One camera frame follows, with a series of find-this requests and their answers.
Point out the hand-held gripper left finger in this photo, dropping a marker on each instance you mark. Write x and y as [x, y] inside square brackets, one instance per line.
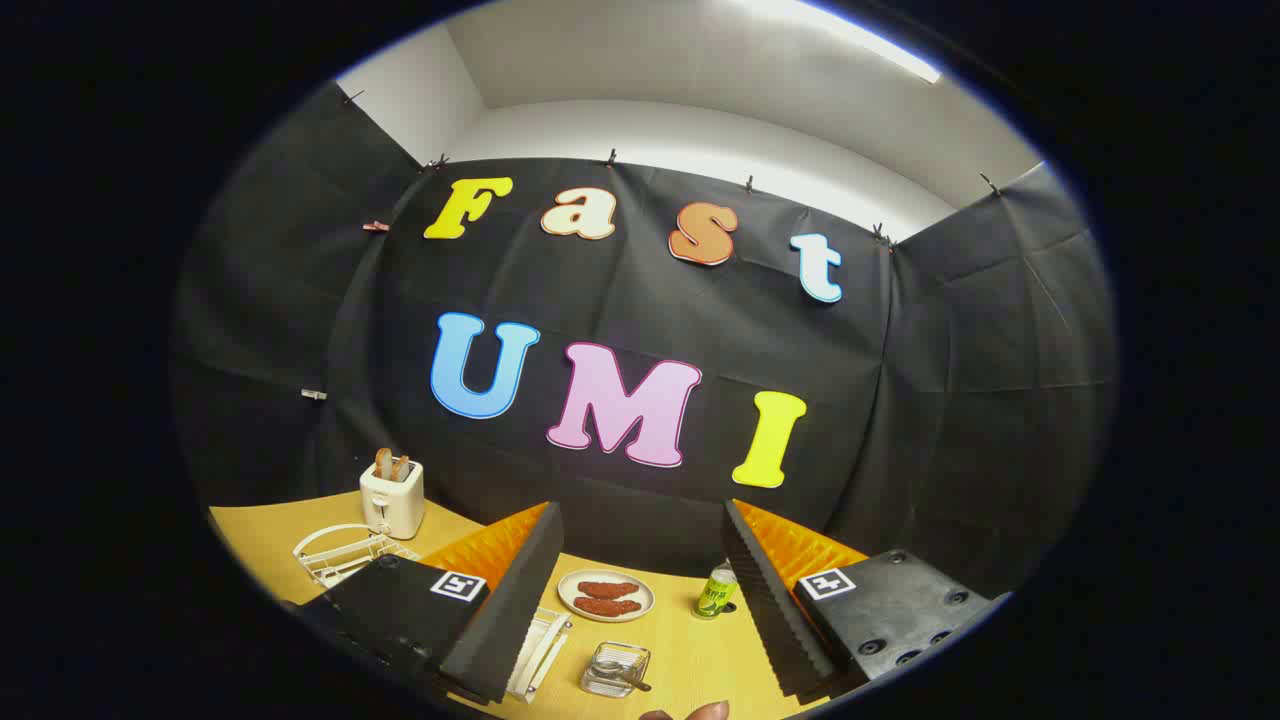
[520, 600]

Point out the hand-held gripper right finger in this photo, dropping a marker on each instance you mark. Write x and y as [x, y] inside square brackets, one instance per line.
[765, 600]

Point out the metal spoon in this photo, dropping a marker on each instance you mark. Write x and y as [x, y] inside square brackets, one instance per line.
[612, 668]

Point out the white plate with meat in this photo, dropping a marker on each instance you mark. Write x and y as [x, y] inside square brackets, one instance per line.
[646, 591]

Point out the green tea bottle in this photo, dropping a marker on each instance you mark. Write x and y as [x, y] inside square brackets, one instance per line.
[714, 598]

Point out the brown meat piece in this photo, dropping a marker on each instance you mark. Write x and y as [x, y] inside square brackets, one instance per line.
[606, 606]
[607, 589]

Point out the white toaster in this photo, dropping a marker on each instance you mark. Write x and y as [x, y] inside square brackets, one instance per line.
[392, 508]

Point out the toasted bread slice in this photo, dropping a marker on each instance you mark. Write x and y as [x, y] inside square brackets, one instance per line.
[401, 468]
[383, 463]

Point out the black backdrop cloth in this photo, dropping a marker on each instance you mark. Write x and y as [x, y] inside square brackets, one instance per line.
[640, 300]

